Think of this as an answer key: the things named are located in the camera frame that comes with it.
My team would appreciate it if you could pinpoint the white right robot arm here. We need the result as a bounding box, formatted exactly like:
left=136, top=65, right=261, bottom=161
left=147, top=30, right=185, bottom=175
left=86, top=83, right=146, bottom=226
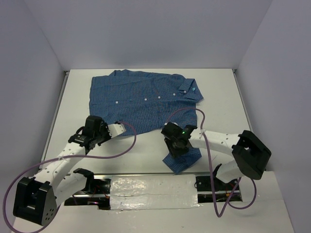
left=161, top=122, right=272, bottom=190

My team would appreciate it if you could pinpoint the blue checkered long sleeve shirt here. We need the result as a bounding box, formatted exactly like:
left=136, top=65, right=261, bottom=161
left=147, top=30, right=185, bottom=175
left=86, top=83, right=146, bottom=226
left=88, top=69, right=204, bottom=174

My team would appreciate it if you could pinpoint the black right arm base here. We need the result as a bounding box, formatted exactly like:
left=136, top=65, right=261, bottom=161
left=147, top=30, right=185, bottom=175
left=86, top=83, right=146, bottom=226
left=194, top=167, right=243, bottom=203

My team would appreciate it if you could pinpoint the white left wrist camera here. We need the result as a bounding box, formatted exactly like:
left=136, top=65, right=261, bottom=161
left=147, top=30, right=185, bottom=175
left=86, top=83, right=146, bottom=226
left=108, top=123, right=126, bottom=138

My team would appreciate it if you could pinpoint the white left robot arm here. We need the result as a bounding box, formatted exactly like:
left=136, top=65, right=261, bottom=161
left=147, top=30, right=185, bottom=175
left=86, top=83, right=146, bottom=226
left=13, top=116, right=124, bottom=226

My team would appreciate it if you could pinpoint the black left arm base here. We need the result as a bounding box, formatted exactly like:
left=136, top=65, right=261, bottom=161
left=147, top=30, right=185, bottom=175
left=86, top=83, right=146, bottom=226
left=64, top=176, right=111, bottom=210

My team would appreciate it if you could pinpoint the white taped cover sheet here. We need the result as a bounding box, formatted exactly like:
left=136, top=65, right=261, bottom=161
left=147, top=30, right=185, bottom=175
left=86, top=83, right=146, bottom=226
left=109, top=174, right=199, bottom=210

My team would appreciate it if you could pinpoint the aluminium table edge rail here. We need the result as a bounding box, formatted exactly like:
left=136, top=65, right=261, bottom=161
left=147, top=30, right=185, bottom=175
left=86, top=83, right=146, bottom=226
left=40, top=70, right=70, bottom=162

